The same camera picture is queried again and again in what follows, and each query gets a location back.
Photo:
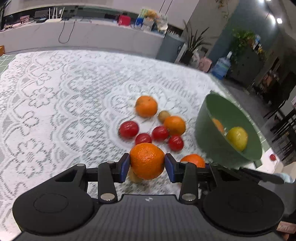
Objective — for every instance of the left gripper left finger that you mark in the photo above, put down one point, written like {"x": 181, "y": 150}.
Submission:
{"x": 105, "y": 175}

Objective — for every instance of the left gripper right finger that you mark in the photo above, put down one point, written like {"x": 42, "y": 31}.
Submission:
{"x": 190, "y": 177}

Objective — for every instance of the orange mandarin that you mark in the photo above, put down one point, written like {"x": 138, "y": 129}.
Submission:
{"x": 146, "y": 106}
{"x": 147, "y": 161}
{"x": 195, "y": 159}
{"x": 175, "y": 125}

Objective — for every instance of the green plastic bowl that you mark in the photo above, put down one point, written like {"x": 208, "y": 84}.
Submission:
{"x": 216, "y": 117}

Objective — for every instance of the yellow green mango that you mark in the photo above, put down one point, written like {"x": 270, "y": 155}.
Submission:
{"x": 238, "y": 137}

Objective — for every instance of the brown kiwi fruit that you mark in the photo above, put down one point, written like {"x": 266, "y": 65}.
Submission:
{"x": 163, "y": 115}

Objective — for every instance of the white lace tablecloth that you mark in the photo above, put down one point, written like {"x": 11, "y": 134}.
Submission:
{"x": 64, "y": 107}

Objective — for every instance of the small red fruit on paper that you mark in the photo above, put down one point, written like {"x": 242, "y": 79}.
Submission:
{"x": 272, "y": 157}

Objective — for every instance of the blue water jug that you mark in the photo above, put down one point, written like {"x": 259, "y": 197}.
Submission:
{"x": 221, "y": 67}

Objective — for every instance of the pink piggy appliance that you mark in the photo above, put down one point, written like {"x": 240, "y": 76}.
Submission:
{"x": 204, "y": 64}

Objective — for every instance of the dark cabinet with plants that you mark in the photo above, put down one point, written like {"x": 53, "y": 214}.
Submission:
{"x": 247, "y": 58}

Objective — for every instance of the grey green trash bin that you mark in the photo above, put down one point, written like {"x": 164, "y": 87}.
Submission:
{"x": 172, "y": 48}

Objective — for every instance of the potted long leaf plant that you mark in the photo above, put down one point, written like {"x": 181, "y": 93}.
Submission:
{"x": 193, "y": 41}

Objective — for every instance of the white tv console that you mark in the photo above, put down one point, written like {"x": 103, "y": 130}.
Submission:
{"x": 81, "y": 34}

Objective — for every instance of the red box on console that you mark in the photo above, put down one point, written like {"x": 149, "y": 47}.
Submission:
{"x": 124, "y": 20}

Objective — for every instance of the green checked table mat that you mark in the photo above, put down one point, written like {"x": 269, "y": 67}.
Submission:
{"x": 5, "y": 60}

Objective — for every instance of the white wifi router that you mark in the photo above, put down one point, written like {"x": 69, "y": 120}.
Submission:
{"x": 55, "y": 15}

